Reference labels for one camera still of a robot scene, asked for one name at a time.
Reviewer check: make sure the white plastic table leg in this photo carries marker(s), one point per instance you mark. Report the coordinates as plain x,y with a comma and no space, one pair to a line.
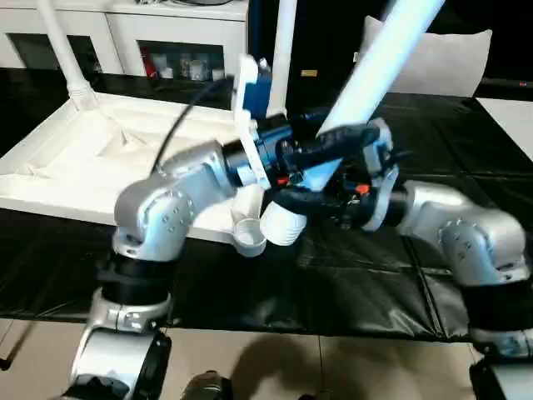
285,41
375,83
62,50

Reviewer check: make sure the white plastic table top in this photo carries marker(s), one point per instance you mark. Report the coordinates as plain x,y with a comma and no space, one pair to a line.
83,137

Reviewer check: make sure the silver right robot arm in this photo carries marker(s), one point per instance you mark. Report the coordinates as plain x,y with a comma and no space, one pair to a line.
458,233

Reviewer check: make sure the gold label sticker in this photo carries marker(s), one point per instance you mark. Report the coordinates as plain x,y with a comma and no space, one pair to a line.
309,72

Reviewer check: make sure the black cabinet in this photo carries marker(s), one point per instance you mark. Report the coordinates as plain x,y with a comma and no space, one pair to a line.
325,33

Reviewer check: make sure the black table mat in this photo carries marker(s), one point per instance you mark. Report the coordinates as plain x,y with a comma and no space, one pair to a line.
333,283

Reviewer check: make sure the grey cushion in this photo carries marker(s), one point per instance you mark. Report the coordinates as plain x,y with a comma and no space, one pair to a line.
449,62

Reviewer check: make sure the grey round appliance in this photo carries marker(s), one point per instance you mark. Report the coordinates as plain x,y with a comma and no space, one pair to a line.
208,2

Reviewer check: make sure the white flat board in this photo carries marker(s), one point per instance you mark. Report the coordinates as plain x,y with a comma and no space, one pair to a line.
508,121

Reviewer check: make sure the black low furniture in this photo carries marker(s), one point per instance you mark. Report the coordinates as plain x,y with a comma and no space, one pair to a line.
508,87

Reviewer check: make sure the white glass-door cabinet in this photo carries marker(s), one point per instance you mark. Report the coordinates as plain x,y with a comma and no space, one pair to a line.
125,21

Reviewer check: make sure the dark left robot foot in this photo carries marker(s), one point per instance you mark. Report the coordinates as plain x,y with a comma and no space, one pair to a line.
208,387

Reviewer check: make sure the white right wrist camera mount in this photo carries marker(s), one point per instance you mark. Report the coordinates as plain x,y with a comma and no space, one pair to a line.
383,166

